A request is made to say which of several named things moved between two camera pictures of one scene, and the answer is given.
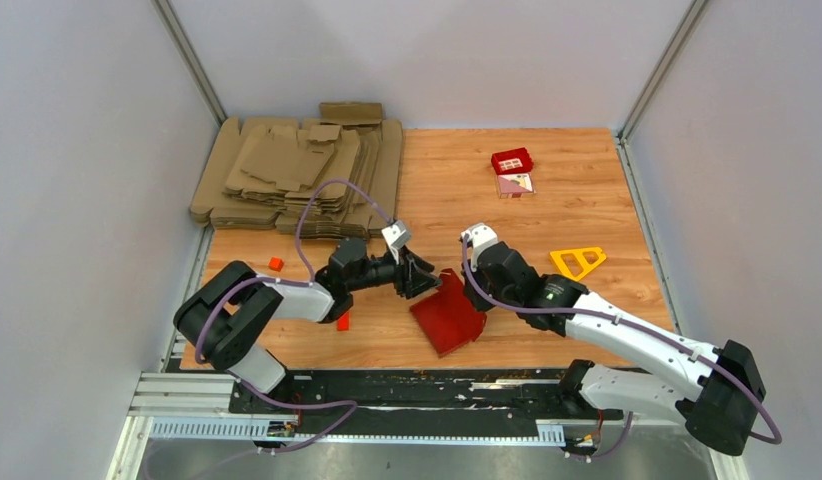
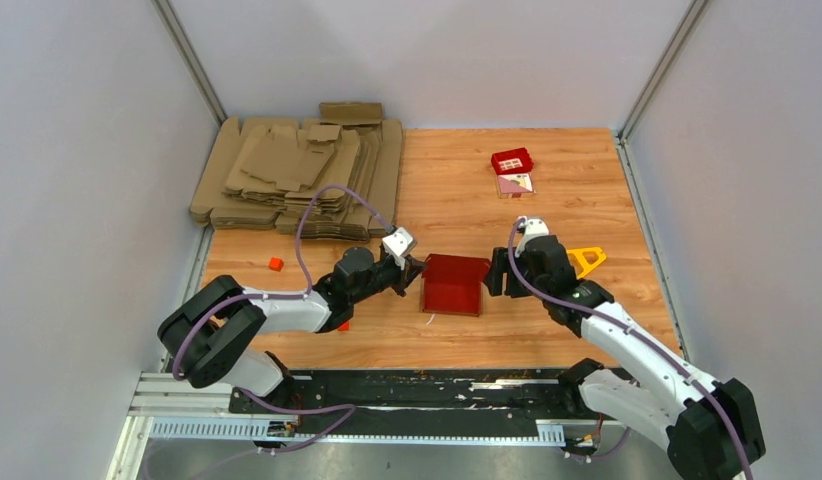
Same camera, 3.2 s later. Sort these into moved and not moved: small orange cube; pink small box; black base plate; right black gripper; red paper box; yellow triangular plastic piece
Moved: red paper box; right black gripper
Not moved: black base plate; pink small box; yellow triangular plastic piece; small orange cube
